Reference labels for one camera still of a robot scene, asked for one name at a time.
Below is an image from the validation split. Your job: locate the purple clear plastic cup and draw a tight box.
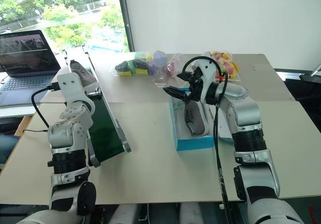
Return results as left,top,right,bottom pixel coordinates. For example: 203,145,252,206
147,50,169,87

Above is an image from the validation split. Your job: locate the black background furniture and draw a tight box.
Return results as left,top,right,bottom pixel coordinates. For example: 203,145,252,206
273,67,321,104

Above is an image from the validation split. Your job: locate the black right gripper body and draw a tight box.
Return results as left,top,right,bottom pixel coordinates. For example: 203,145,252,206
188,67,205,102

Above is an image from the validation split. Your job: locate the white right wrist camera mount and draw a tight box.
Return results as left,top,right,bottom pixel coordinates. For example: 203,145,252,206
194,51,222,102

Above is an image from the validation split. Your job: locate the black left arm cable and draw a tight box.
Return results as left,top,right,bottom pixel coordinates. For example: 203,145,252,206
23,82,60,135

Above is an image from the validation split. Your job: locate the black window frame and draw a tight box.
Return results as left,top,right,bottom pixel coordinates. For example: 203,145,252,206
115,0,136,53

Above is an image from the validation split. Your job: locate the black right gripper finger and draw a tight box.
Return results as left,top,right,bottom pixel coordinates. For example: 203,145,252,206
176,71,194,83
163,85,192,101

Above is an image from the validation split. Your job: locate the dark grey laptop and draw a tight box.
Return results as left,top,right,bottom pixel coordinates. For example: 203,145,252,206
0,30,62,107

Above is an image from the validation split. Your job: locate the bag of yellow-green sponges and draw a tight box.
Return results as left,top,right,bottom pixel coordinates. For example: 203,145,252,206
108,51,153,78

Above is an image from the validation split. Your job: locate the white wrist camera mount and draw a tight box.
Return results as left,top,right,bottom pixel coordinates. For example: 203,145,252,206
57,72,88,102
194,51,222,102

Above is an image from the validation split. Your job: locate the bag of pink items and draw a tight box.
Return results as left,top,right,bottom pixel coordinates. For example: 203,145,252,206
164,54,182,78

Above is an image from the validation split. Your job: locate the white side desk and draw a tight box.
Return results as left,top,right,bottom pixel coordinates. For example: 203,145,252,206
0,100,39,120

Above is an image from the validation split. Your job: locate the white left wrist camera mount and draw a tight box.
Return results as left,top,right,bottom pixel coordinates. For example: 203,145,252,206
57,72,88,102

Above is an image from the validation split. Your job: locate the grey shoe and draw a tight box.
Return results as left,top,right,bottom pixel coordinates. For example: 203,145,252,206
68,60,98,88
184,99,210,137

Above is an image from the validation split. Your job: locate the green conveyor belt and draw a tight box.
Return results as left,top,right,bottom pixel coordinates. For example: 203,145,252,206
62,48,132,169

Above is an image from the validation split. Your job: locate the bag of colourful toys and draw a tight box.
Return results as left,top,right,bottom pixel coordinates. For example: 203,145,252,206
209,51,242,82

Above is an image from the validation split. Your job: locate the blue and white shoebox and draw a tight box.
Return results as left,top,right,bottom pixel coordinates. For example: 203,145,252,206
168,92,236,152

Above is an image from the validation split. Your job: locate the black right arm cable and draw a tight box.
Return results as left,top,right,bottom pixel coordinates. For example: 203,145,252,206
182,55,235,224

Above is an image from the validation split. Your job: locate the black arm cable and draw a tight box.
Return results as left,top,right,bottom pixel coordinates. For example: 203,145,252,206
23,82,60,135
182,55,235,224

